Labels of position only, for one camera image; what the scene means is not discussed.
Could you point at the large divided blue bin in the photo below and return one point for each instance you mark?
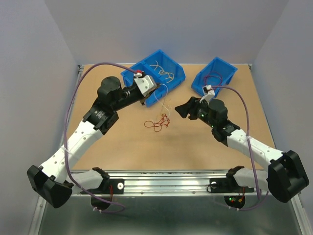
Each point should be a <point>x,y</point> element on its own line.
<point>164,70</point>

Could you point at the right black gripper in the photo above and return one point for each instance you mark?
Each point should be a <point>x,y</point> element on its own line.
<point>190,107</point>

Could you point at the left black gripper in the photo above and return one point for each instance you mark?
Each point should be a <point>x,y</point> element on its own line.
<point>142,101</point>

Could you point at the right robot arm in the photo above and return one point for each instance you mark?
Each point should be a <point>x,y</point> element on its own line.
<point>283,174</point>

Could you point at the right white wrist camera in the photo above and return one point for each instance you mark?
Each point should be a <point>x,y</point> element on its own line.
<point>209,94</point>

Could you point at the aluminium side rail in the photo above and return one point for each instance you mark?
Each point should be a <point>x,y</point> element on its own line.
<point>297,208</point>
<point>40,207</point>

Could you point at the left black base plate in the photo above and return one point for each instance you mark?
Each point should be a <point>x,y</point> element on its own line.
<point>116,186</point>

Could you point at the left aluminium side rail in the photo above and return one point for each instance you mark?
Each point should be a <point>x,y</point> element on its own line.
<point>40,207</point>

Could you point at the small blue bin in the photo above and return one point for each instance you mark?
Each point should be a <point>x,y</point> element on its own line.
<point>217,73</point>

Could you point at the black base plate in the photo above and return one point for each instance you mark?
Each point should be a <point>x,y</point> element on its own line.
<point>116,186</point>
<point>226,185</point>

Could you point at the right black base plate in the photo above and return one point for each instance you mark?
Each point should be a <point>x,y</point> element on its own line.
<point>226,185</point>

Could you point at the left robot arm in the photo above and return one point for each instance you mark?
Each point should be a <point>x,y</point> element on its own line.
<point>52,180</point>

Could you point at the aluminium mounting rail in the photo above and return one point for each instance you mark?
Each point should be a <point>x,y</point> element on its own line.
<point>158,183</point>

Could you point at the right aluminium side rail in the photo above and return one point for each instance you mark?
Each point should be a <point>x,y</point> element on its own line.
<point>297,208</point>

